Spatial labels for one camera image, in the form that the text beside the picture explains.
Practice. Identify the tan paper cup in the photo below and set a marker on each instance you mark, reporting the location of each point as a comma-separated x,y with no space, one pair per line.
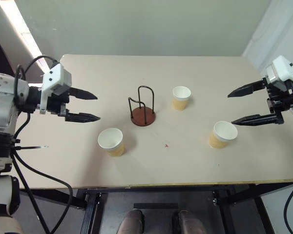
180,103
116,150
216,142

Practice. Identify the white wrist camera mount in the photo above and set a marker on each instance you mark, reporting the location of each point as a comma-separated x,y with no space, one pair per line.
56,78
283,68

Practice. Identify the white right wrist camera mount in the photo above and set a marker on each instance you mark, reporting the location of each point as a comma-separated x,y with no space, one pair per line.
283,68

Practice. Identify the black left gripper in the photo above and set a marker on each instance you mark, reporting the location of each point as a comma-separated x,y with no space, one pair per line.
56,103

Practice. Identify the dark rounded shape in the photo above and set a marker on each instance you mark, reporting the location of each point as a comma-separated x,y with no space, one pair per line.
130,223
191,223

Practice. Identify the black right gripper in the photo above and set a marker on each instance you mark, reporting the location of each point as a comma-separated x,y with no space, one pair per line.
280,97

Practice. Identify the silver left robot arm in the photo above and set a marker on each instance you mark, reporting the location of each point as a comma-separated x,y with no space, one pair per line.
1,97

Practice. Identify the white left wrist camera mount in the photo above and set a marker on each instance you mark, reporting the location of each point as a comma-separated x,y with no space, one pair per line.
56,78

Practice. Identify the black metal table frame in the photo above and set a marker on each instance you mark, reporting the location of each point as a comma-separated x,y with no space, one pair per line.
92,207

